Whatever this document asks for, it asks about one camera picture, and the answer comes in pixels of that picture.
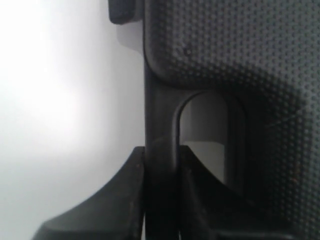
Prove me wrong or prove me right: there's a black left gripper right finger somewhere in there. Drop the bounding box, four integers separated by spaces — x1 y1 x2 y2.
180 146 295 240

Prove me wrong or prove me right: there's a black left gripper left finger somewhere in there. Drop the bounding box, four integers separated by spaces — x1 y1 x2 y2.
33 146 145 240

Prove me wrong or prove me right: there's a black plastic tool case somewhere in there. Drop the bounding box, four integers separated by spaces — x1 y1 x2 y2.
108 0 320 240

